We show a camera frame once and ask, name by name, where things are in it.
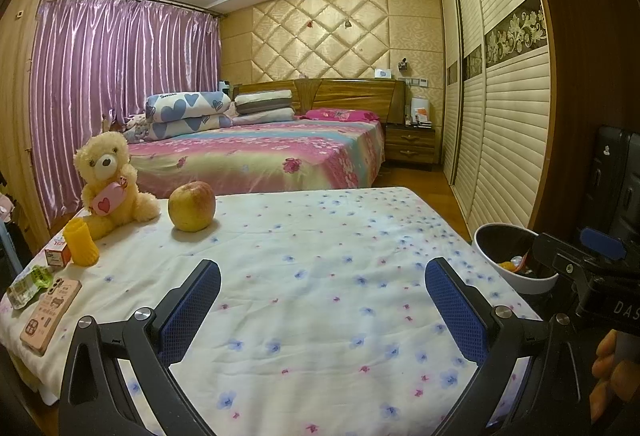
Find pink pillow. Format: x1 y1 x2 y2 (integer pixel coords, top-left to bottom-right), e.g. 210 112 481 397
305 108 381 123

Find dark hard suitcase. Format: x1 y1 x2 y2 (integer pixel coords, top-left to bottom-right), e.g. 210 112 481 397
592 126 640 241

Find yellow red apple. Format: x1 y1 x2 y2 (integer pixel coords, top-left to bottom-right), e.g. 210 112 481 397
168 182 217 233

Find wooden cabinet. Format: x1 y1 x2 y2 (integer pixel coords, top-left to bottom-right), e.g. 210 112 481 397
0 0 51 237

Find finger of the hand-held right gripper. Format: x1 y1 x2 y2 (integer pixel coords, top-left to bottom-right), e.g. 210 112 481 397
579 226 640 263
531 232 608 281

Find printed cloth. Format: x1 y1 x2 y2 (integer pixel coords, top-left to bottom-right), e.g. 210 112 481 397
122 113 151 143

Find cream teddy bear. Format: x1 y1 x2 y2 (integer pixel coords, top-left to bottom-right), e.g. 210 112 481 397
74 132 162 241

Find wooden headboard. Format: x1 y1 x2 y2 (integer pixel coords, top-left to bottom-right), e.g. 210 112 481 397
232 78 406 124

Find clear green snack bag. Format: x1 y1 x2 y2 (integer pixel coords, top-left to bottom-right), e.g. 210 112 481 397
7 266 53 311

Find small white red box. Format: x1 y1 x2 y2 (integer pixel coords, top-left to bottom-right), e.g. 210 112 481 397
44 236 71 267

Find yellow ribbed cup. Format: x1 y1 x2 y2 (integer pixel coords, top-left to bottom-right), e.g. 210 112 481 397
63 218 100 267

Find louvered sliding wardrobe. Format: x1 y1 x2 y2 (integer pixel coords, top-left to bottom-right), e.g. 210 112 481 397
440 0 553 229

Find purple satin curtain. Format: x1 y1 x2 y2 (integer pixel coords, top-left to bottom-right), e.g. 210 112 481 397
30 0 223 221

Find heart-patterned pillows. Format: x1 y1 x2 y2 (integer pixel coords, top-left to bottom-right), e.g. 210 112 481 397
145 90 236 139

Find white trash bin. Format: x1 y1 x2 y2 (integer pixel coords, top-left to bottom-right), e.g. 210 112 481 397
472 223 561 297

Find white pillow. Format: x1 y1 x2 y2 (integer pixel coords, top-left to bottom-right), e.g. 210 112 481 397
232 108 296 125

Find grey striped pillow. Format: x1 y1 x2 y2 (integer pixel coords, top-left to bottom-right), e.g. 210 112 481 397
234 90 295 115

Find person's right hand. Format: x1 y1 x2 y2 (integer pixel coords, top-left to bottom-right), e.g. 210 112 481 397
589 328 640 423

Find white orange box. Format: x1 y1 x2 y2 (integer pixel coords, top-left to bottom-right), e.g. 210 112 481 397
411 100 433 127

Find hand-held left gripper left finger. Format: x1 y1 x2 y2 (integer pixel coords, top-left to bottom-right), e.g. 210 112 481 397
59 258 223 436

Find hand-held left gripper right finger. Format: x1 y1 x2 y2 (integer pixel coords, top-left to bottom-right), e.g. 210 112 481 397
424 257 596 436

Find bed with pink floral sheet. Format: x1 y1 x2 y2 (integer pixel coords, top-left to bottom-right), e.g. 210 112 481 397
122 120 386 199

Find wooden nightstand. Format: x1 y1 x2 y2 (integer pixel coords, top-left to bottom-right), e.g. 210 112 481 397
385 123 436 164

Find phone in pink case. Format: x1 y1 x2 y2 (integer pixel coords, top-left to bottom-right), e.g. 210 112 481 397
20 278 82 357

